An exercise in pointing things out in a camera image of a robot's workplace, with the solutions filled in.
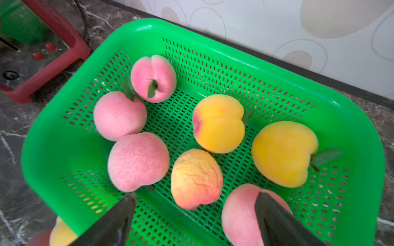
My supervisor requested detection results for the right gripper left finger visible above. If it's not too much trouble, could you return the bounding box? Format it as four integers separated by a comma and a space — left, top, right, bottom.
70, 194, 136, 246

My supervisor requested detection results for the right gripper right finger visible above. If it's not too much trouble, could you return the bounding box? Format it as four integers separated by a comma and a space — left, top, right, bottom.
254, 192, 325, 246

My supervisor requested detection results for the yellow peach front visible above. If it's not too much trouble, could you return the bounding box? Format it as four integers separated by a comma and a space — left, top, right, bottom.
251, 120, 343, 189

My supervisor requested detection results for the orange peach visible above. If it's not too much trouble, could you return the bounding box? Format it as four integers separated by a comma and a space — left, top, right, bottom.
171, 149, 223, 210

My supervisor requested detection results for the yellow red peach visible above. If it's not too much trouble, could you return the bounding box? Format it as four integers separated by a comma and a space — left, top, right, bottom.
192, 94, 254, 154

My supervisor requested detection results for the pink peach with leaf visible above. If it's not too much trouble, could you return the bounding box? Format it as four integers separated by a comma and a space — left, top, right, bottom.
130, 55, 176, 103

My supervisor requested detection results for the yellow peach near basket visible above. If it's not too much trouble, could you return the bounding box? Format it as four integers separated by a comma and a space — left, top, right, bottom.
49, 216, 78, 246

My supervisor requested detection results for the green plastic basket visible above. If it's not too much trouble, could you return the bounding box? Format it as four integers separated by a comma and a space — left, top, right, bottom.
22, 18, 385, 246

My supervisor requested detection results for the black rear baseboard strip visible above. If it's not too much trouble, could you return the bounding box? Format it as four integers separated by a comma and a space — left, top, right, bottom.
110, 1, 394, 108

